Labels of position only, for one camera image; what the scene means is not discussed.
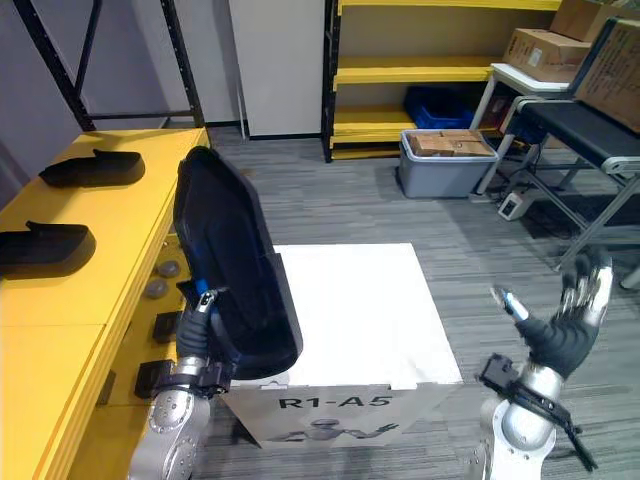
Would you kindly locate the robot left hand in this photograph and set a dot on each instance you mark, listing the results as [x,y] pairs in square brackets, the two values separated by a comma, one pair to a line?
[192,327]

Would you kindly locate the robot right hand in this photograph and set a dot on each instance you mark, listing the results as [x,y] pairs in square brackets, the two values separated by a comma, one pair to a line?
[567,325]

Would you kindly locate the large black plastic housing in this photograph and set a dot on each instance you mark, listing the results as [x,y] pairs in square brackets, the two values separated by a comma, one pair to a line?
[235,255]

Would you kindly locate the robot right silver arm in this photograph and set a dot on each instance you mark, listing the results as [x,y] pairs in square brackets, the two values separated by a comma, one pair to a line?
[522,415]

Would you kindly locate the robot left silver arm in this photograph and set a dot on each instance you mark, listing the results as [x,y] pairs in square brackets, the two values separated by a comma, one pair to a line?
[170,425]

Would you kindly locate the yellow shelf board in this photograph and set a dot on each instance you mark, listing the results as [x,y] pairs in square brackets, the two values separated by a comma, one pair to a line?
[80,250]

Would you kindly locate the grey round disc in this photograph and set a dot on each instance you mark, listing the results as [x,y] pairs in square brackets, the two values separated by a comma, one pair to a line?
[167,269]
[157,288]

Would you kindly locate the white power strip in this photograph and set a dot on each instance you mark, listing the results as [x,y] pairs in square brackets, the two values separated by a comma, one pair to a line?
[514,205]

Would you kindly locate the white cardboard box R1-A5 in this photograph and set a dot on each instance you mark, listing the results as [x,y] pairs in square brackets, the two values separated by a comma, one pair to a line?
[345,340]

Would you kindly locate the black sole-shaped plastic housing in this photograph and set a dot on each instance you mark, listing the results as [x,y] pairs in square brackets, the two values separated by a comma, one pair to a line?
[94,168]
[42,250]

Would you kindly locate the black conveyor belt table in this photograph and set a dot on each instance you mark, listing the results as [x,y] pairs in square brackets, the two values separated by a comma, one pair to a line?
[580,145]

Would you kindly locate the grey plastic bin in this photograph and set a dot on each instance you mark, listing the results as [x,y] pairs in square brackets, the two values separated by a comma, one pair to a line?
[442,167]

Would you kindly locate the brown cardboard pieces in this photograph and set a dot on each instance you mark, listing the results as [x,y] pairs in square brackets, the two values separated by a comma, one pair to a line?
[450,143]

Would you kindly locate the white small table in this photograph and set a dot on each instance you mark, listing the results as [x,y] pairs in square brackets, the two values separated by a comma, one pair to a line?
[515,95]

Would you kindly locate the blue plastic crate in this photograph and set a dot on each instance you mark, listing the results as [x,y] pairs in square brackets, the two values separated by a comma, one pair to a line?
[437,112]

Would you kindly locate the large printed cardboard box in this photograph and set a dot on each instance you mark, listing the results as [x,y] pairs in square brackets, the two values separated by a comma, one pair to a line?
[610,72]

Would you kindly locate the brown cardboard box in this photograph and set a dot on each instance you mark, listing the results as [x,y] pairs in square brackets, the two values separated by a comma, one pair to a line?
[582,17]
[545,52]

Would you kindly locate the white cabinet panel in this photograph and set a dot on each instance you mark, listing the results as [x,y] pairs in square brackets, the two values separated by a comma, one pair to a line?
[277,67]

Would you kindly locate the yellow shelving rack black posts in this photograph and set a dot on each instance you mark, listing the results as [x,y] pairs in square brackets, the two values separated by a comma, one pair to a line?
[400,75]

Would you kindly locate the black shelf bracket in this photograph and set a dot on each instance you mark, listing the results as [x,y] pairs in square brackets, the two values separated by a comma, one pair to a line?
[167,326]
[152,378]

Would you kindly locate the black metal rack frame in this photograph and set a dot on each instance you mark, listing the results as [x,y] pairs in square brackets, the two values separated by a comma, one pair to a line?
[110,65]

